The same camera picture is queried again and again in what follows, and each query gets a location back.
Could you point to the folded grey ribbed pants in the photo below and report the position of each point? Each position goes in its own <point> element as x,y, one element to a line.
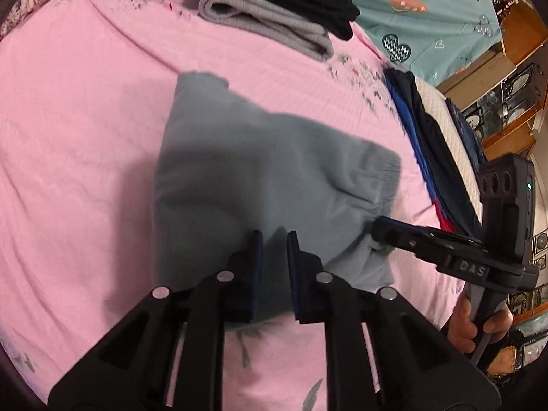
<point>265,21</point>

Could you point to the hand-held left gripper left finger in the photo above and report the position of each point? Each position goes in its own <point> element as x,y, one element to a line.
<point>255,265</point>

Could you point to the dark blue denim jeans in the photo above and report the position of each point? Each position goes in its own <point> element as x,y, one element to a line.
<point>466,132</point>

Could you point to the teal heart-print sheet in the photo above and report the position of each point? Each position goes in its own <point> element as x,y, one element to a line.
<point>428,21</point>

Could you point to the white quilted pillow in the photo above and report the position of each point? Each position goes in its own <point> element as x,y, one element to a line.
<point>449,128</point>

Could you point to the bright blue garment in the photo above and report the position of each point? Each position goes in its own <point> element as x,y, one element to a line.
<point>411,128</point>

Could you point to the pile of dark clothes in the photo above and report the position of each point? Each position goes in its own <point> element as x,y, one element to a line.
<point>432,137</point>

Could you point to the grey-blue pants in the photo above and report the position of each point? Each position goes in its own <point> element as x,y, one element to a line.
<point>257,171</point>

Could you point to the wooden glass display cabinet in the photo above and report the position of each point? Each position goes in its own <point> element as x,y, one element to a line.
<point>513,51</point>

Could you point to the decorative plate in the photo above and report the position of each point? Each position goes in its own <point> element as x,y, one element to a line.
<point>474,120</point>
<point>520,82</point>

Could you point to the pink floral bed sheet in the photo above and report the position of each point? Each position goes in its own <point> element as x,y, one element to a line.
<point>85,158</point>

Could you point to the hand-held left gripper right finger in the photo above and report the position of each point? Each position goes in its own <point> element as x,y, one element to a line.
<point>295,274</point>

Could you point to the red floral pillow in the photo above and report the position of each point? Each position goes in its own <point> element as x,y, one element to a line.
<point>17,4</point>

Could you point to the red garment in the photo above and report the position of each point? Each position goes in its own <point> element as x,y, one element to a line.
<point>443,218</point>

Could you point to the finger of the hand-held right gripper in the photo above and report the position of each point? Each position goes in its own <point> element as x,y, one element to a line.
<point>428,252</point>
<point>428,233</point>

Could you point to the person's right hand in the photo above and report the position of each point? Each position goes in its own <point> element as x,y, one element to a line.
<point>462,329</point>

